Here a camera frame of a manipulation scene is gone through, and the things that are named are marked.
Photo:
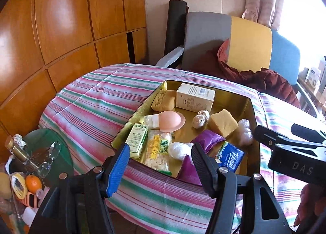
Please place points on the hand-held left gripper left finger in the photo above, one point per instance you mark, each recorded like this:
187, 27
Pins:
118, 170

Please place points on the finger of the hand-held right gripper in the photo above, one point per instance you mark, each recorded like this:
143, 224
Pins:
267, 137
308, 133

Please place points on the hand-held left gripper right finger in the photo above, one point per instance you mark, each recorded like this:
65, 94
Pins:
202, 167

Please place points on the clear plastic ball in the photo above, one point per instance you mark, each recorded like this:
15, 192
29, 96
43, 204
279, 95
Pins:
245, 132

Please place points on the white plastic ball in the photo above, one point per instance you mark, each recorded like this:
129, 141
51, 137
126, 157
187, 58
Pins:
179, 151

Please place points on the blue tissue pack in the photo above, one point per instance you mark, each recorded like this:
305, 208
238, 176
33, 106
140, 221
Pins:
230, 156

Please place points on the green yellow carton box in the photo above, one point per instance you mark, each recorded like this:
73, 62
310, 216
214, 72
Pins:
137, 141

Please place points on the clear snack packet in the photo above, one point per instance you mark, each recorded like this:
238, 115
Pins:
158, 149

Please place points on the smooth yellow sponge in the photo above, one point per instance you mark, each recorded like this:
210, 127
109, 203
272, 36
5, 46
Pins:
222, 123

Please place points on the gold tin box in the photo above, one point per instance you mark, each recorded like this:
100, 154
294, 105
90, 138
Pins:
189, 121

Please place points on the white knotted cloth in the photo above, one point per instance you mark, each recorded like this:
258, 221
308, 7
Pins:
200, 119

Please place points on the pink dome white bottle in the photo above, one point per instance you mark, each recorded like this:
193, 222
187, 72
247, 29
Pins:
168, 120

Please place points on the small cream carton box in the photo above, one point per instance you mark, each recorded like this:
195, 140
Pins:
194, 96

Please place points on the rough pale yellow sponge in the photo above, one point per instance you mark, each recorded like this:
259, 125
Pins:
164, 100

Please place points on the person's right hand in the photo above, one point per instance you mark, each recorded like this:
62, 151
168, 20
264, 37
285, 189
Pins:
310, 203

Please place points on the wooden desk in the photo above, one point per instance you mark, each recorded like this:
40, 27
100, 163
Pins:
315, 98

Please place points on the green glass side table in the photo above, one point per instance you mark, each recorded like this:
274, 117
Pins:
63, 162

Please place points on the dark red jacket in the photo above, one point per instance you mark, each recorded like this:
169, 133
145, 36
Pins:
267, 81

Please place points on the white box with picture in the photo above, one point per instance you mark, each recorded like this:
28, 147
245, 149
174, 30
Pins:
312, 77

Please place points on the eyeglasses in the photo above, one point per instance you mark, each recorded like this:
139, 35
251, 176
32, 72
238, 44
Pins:
52, 149

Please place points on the striped tablecloth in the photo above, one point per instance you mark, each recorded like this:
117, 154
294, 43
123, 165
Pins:
96, 101

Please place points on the small clear bottle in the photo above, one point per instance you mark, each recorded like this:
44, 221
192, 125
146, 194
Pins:
42, 193

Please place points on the orange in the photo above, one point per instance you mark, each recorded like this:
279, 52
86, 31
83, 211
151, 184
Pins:
33, 184

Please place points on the orange plastic case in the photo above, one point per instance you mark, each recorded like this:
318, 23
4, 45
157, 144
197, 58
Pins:
29, 199

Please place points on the grey yellow blue armchair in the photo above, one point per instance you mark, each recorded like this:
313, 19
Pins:
249, 42

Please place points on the white plastic bottle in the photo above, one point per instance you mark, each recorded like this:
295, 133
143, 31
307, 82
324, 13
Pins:
30, 216

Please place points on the yellow tape roll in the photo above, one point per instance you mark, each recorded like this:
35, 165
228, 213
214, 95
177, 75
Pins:
18, 185

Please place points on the crumpled white tissue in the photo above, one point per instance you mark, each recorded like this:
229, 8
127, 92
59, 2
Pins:
20, 140

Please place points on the brass bottle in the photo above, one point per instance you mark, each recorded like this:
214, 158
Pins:
16, 151

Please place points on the black rolled mat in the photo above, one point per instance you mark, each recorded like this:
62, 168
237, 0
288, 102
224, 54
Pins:
175, 25

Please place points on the wooden wardrobe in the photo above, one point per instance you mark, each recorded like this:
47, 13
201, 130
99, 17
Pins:
63, 25

